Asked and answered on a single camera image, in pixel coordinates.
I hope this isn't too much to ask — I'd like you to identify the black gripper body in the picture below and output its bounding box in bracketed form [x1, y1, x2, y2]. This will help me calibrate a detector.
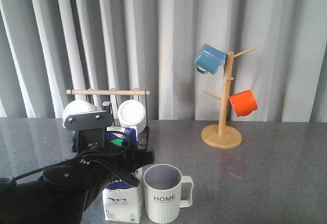
[43, 142, 133, 211]

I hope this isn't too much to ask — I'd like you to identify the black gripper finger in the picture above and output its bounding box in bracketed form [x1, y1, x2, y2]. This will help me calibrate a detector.
[101, 161, 140, 187]
[128, 149, 155, 169]

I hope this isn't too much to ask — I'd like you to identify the blue white milk carton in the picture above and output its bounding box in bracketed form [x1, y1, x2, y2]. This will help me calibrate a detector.
[102, 126, 142, 223]

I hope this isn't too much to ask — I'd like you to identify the cream HOME mug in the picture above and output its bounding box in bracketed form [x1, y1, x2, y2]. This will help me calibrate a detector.
[143, 164, 194, 223]

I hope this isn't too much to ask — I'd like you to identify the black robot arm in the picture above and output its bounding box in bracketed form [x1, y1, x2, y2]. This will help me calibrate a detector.
[1, 144, 155, 223]

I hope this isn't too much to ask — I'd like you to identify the white ribbed mug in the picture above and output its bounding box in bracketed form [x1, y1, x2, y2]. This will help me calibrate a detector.
[118, 100, 146, 134]

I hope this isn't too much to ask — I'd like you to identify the white smiley face mug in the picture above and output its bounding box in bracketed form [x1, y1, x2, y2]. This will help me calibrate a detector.
[62, 100, 102, 121]

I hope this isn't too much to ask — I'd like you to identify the wooden mug tree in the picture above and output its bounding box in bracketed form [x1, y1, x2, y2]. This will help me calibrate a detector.
[200, 47, 255, 149]

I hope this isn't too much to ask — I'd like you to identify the orange enamel mug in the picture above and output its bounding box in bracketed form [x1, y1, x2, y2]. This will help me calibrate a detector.
[229, 89, 258, 117]

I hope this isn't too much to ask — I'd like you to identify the blue enamel mug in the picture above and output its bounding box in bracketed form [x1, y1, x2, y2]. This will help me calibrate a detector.
[194, 44, 226, 75]

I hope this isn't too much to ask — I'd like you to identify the grey pleated curtain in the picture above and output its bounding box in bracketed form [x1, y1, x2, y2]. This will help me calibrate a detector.
[1, 0, 326, 122]

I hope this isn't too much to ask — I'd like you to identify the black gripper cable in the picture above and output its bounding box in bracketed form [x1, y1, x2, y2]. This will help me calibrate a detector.
[14, 131, 133, 181]

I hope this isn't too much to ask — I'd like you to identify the black wire mug rack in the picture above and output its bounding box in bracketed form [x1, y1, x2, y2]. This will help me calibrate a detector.
[66, 89, 150, 150]

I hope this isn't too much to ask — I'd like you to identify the grey gripper camera mount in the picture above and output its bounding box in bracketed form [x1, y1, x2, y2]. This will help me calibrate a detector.
[62, 110, 113, 153]

